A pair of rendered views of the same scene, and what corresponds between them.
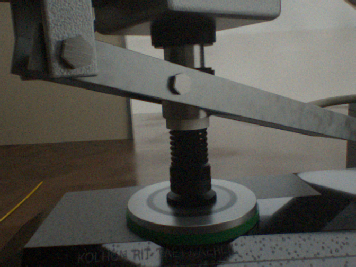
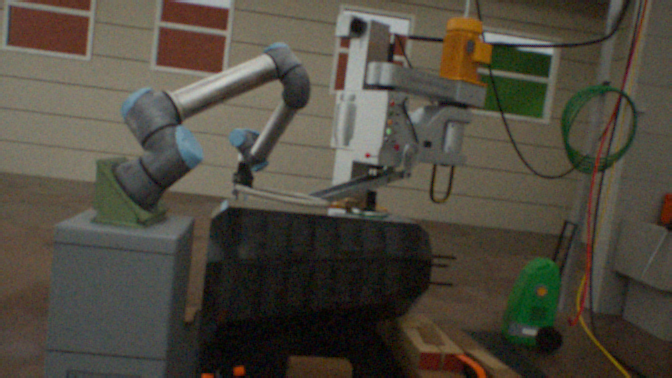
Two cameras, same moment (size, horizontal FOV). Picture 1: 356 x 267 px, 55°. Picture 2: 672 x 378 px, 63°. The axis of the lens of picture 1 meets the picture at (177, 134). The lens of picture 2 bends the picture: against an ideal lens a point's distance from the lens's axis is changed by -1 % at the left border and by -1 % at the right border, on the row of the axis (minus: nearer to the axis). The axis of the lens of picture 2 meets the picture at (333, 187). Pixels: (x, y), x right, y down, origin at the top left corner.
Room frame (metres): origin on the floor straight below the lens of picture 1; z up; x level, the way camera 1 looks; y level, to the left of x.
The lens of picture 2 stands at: (3.69, -0.72, 1.25)
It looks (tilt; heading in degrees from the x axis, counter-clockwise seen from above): 6 degrees down; 171
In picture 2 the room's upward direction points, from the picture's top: 7 degrees clockwise
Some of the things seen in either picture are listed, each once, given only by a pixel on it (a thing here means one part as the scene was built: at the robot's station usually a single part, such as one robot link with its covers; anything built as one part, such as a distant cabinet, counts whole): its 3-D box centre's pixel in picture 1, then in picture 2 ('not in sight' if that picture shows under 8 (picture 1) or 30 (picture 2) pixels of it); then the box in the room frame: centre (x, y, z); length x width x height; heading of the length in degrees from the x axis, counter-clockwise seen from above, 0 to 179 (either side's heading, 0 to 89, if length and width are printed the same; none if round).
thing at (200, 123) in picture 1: (187, 115); not in sight; (0.54, -0.02, 0.97); 0.07 x 0.07 x 0.04
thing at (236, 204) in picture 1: (191, 201); (369, 211); (0.54, -0.02, 0.83); 0.21 x 0.21 x 0.01
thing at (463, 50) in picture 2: not in sight; (462, 52); (0.18, 0.54, 1.88); 0.31 x 0.28 x 0.40; 34
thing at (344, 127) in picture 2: not in sight; (385, 126); (-0.07, 0.15, 1.35); 0.74 x 0.34 x 0.25; 57
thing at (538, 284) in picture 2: not in sight; (537, 280); (0.25, 1.29, 0.43); 0.35 x 0.35 x 0.87; 76
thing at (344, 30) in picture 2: not in sight; (349, 27); (-0.19, -0.17, 2.00); 0.20 x 0.18 x 0.15; 1
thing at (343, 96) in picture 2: not in sight; (358, 122); (-0.18, -0.02, 1.36); 0.35 x 0.35 x 0.41
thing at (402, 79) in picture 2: not in sight; (425, 88); (0.34, 0.27, 1.60); 0.96 x 0.25 x 0.17; 124
